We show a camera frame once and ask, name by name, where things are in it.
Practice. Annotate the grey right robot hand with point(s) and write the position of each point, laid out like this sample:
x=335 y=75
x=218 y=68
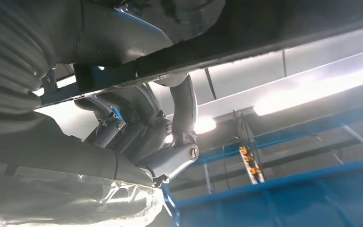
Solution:
x=59 y=163

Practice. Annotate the blue steel shelf rack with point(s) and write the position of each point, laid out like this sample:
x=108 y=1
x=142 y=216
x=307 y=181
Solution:
x=294 y=203

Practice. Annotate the ceiling light strip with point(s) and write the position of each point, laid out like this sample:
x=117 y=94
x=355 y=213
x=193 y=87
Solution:
x=310 y=92
x=204 y=125

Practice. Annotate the rail with orange clips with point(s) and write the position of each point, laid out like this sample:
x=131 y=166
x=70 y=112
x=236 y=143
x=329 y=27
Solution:
x=250 y=159

